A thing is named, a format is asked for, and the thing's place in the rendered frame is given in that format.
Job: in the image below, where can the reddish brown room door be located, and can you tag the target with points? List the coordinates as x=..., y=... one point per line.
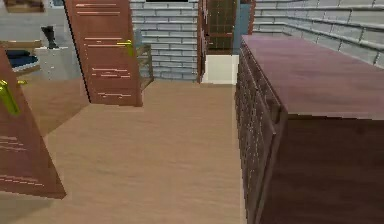
x=20, y=150
x=106, y=56
x=220, y=23

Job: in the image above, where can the black framed picture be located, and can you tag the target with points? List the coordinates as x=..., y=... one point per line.
x=166, y=0

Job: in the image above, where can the dark brown chest of drawers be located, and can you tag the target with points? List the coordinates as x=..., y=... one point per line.
x=310, y=100

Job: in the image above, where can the black statuette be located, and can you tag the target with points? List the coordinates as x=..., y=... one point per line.
x=50, y=36

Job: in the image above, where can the bed with blue cover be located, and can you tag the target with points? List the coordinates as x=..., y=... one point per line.
x=20, y=60

